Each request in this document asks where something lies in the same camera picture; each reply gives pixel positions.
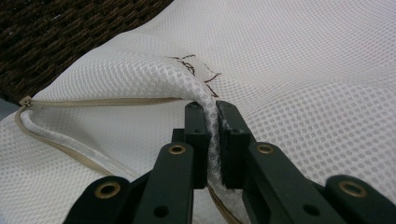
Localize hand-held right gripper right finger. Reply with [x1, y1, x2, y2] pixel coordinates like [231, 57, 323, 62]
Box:
[216, 100, 257, 190]

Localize brown wicker basket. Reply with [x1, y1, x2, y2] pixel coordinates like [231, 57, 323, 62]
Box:
[0, 0, 174, 105]

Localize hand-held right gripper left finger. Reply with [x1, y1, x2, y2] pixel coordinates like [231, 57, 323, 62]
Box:
[171, 101, 211, 190]

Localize white mesh laundry bag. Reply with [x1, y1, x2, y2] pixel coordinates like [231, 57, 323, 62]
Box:
[0, 0, 396, 224]

